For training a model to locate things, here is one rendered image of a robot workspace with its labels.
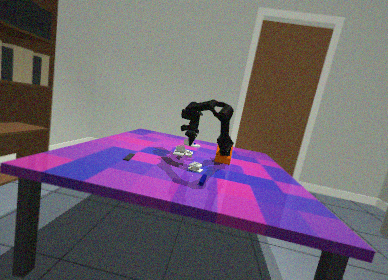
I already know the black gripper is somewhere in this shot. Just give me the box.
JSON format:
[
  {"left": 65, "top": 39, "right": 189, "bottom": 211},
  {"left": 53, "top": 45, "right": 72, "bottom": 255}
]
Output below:
[{"left": 185, "top": 121, "right": 199, "bottom": 146}]

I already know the grey flat bar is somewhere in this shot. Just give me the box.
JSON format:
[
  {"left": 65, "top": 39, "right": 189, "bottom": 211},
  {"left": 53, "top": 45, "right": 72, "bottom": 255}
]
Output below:
[{"left": 123, "top": 153, "right": 135, "bottom": 161}]

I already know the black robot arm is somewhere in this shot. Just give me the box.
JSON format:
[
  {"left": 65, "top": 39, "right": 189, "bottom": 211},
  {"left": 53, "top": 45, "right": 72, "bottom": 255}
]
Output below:
[{"left": 181, "top": 100, "right": 234, "bottom": 156}]

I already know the white plate with two holes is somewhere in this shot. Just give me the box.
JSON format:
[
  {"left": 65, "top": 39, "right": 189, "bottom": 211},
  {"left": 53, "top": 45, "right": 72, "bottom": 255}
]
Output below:
[{"left": 189, "top": 162, "right": 202, "bottom": 168}]

